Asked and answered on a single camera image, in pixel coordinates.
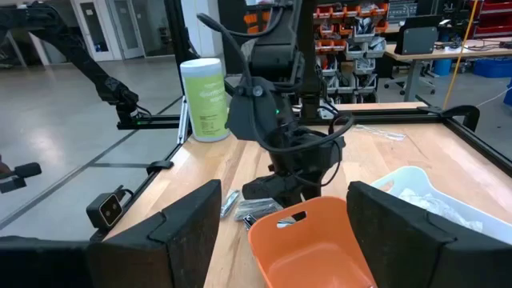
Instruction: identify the small clear plastic bag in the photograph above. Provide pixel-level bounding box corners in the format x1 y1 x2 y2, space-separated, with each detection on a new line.
354 123 407 142

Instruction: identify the blue round can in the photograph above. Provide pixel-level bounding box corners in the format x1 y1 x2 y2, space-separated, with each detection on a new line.
434 58 454 77

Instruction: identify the green wipes canister white lid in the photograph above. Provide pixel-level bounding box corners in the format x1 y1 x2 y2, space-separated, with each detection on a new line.
179 58 231 143

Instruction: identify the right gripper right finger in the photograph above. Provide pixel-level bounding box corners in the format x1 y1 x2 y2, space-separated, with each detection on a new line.
346 180 485 288

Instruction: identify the grey monitor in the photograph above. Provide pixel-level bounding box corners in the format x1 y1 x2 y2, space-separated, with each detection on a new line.
394 26 440 56

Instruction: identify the black leader arm handle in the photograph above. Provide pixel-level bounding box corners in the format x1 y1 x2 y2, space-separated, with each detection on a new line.
0 162 43 195

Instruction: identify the white glass double door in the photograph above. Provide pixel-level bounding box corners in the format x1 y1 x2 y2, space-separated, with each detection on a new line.
70 0 146 62

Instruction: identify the person's hand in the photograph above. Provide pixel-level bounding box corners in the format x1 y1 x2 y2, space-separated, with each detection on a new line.
0 154 13 179

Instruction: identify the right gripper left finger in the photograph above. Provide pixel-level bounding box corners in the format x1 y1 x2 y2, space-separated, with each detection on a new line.
86 178 223 288

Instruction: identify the red drawer cabinet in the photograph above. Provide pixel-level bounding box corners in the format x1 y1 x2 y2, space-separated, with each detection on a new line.
471 0 512 40

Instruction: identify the yellow hanging cable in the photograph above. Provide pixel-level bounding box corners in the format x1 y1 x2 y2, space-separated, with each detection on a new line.
442 0 479 111

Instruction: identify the blue storage bin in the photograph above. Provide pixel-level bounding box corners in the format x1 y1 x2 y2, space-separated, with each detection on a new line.
471 58 512 79

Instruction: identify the black table-level camera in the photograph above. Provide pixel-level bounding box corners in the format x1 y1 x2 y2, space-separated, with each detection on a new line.
86 190 126 232

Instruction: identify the white plastic bin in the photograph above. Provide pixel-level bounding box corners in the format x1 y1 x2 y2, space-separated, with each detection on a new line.
370 166 512 246

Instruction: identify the wooden desk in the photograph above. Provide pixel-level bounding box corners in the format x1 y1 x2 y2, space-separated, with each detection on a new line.
383 38 512 103

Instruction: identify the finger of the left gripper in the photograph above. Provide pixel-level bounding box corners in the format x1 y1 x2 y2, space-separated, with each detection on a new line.
278 190 305 209
302 182 323 201

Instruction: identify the shelving rack with bins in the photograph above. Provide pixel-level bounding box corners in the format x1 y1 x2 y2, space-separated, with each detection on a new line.
311 0 391 105

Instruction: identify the orange plastic bin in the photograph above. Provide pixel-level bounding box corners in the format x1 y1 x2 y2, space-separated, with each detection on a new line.
247 195 378 288

